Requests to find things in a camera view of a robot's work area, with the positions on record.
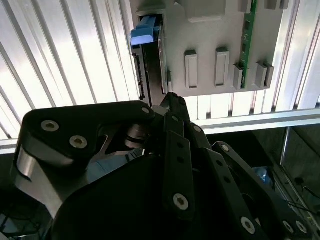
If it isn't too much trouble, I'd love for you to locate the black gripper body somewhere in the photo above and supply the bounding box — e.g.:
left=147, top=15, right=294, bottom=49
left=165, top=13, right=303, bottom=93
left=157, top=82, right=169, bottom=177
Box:
left=46, top=154, right=251, bottom=240

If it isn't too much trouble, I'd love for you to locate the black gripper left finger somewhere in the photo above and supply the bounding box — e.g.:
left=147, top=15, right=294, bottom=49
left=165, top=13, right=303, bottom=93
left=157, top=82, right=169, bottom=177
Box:
left=9, top=91, right=197, bottom=223

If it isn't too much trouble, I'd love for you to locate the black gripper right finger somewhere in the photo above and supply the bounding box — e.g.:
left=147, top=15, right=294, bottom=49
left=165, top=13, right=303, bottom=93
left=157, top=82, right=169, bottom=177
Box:
left=175, top=95, right=312, bottom=240

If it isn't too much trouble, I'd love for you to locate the hard disk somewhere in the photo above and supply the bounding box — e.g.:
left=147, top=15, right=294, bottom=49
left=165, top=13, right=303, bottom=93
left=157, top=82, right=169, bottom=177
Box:
left=129, top=14, right=173, bottom=102

